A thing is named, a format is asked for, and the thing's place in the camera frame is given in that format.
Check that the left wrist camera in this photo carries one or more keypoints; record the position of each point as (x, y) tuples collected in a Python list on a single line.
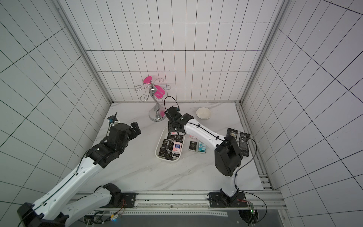
[(112, 119)]

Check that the pink cup upper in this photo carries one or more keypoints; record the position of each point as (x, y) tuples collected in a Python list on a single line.
[(147, 80)]

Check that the pink cup lower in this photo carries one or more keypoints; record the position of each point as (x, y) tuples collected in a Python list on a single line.
[(160, 92)]

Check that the pink Tempo tissue pack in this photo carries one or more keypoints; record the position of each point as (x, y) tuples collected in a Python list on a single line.
[(177, 148)]

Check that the white ceramic bowl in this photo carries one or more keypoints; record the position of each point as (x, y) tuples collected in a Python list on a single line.
[(203, 113)]

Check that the black tissue pack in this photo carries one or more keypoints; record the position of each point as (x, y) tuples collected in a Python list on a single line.
[(169, 155), (165, 143), (193, 146)]

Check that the chrome cup holder stand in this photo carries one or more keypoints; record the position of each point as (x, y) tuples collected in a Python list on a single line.
[(157, 113)]

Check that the pink cup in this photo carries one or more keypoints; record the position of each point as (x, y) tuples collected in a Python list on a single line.
[(160, 92), (147, 80)]

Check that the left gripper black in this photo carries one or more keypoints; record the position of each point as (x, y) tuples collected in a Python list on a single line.
[(136, 128)]

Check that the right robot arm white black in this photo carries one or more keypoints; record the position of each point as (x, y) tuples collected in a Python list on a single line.
[(227, 153)]

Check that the aluminium mounting rail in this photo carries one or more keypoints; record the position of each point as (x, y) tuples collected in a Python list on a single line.
[(176, 203)]

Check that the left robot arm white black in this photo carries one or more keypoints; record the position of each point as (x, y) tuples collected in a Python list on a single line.
[(54, 209)]

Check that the black snack bag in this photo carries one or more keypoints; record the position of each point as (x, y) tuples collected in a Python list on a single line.
[(243, 143), (234, 133)]

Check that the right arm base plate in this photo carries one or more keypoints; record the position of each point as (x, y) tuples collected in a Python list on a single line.
[(221, 200)]

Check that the white storage box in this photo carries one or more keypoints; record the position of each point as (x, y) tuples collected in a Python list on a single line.
[(170, 145)]

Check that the teal cartoon tissue pack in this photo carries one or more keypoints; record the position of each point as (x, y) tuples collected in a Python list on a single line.
[(201, 148)]

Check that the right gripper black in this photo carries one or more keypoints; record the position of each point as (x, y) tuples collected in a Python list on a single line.
[(174, 125)]

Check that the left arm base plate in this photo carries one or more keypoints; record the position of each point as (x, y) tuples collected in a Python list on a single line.
[(118, 200)]

